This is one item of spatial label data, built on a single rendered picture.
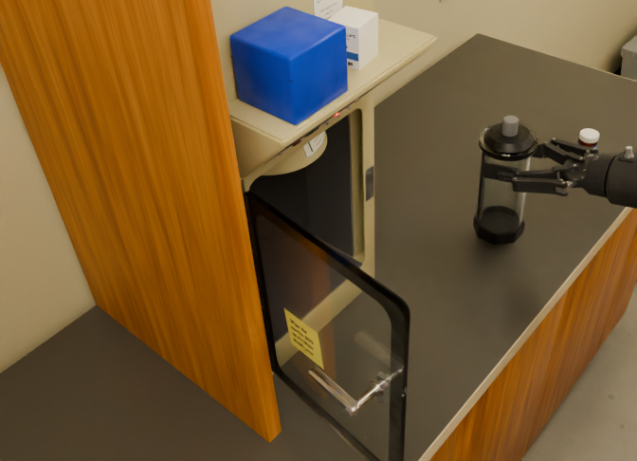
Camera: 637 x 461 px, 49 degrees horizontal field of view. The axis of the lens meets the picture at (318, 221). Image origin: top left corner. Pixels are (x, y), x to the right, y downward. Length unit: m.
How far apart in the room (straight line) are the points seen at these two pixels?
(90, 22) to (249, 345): 0.48
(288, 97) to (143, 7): 0.19
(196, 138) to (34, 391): 0.73
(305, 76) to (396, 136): 1.01
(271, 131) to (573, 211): 0.95
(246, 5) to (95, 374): 0.77
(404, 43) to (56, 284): 0.82
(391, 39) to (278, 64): 0.25
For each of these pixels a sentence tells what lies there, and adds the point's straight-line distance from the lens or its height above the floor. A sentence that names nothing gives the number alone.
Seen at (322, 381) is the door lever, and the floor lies 1.21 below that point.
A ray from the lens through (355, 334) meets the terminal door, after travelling 0.90.
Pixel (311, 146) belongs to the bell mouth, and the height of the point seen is 1.34.
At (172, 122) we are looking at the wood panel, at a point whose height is 1.54.
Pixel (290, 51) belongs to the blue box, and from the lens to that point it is 0.81.
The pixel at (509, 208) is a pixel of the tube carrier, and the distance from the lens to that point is 1.42.
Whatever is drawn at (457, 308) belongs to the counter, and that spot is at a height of 0.94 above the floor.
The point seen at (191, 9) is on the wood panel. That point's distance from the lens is 0.70.
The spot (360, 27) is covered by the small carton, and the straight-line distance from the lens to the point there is 0.92.
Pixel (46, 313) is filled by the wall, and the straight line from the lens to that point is 1.48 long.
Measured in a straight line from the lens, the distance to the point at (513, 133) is 1.35.
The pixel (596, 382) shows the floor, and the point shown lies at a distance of 2.54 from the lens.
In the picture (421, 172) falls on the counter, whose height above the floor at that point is 0.94.
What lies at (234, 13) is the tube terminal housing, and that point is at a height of 1.62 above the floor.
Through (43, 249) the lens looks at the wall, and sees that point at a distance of 1.40.
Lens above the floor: 1.98
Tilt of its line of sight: 41 degrees down
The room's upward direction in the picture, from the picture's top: 4 degrees counter-clockwise
